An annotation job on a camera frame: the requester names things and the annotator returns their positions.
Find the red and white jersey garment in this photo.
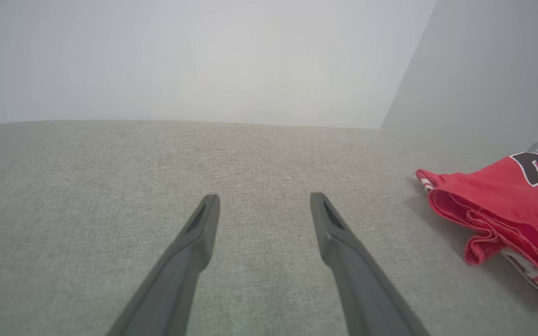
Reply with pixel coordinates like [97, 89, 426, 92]
[415, 152, 538, 329]

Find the grey fabric sofa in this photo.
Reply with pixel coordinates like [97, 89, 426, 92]
[0, 120, 538, 336]

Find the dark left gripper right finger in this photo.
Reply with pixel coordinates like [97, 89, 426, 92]
[310, 192, 431, 336]

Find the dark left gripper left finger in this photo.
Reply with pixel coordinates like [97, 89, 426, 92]
[106, 194, 221, 336]

